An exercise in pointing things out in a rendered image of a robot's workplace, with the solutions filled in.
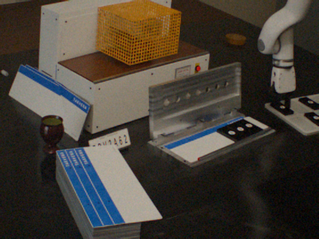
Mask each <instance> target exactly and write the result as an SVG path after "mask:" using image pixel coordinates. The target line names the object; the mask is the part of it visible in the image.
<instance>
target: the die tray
mask: <svg viewBox="0 0 319 239"><path fill-rule="evenodd" d="M306 97H308V98H310V99H312V100H313V101H314V102H316V103H318V104H319V94H314V95H311V96H306ZM299 98H302V97H299ZM299 98H294V99H291V107H290V109H292V110H293V111H294V114H291V115H288V116H284V115H283V114H281V113H280V112H279V111H277V110H275V109H274V108H273V107H271V106H270V103H266V104H265V108H266V109H268V110H270V111H271V112H272V113H274V114H275V115H277V116H278V117H280V118H281V119H282V120H284V121H285V122H286V123H288V124H290V125H291V126H292V127H293V128H295V129H296V130H298V131H299V132H300V133H302V134H304V135H312V134H315V133H319V127H318V126H317V125H315V123H313V122H312V121H310V120H309V119H307V118H306V117H304V113H310V112H315V113H316V114H318V116H319V109H317V110H313V109H311V108H309V107H307V106H306V105H304V104H303V103H301V102H300V101H298V99H299ZM280 102H281V103H282V104H283V105H285V100H282V101H280Z"/></svg>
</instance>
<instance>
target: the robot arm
mask: <svg viewBox="0 0 319 239"><path fill-rule="evenodd" d="M312 2H313V0H287V4H286V5H285V7H284V8H282V9H281V10H279V11H277V12H276V13H274V14H273V15H272V16H271V17H270V18H268V20H267V21H266V23H265V24H264V26H263V28H262V30H261V33H260V35H259V39H258V42H257V44H258V49H259V51H260V52H261V53H263V54H273V55H272V60H273V64H274V67H273V69H272V77H271V88H270V90H269V91H268V93H269V94H270V95H271V96H272V97H273V99H275V104H274V108H275V109H276V110H280V100H279V98H280V94H281V93H285V95H286V97H285V105H286V106H287V107H289V108H290V107H291V98H292V95H293V94H294V91H295V90H296V89H297V88H296V79H295V71H294V68H293V66H292V65H293V26H292V25H294V24H296V23H299V22H301V21H303V20H304V18H306V16H307V14H308V11H309V9H310V7H311V5H312ZM273 91H274V92H273ZM277 93H278V94H277Z"/></svg>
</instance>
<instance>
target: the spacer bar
mask: <svg viewBox="0 0 319 239"><path fill-rule="evenodd" d="M244 119H245V120H246V121H248V122H251V123H253V124H254V125H256V126H258V127H260V128H262V129H267V128H268V126H266V125H264V124H262V123H261V122H258V121H255V120H254V119H252V118H250V117H246V118H244Z"/></svg>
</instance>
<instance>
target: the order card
mask: <svg viewBox="0 0 319 239"><path fill-rule="evenodd" d="M105 145H116V147H117V149H120V148H122V147H125V146H127V145H130V140H129V133H128V129H123V130H120V131H117V132H113V133H110V134H107V135H105V136H102V137H99V138H96V139H93V140H90V141H89V146H90V147H95V146H105Z"/></svg>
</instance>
